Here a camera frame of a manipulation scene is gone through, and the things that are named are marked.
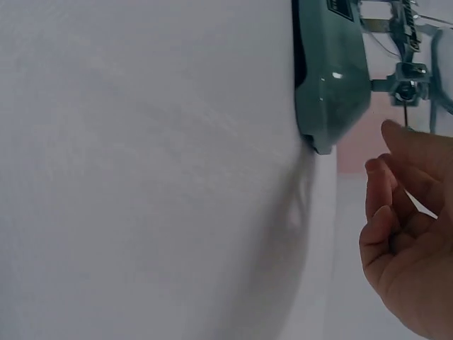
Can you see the person's right hand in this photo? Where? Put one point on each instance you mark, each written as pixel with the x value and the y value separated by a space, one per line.
pixel 417 276

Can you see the teal sewing machine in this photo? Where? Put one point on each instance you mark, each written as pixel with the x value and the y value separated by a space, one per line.
pixel 329 71

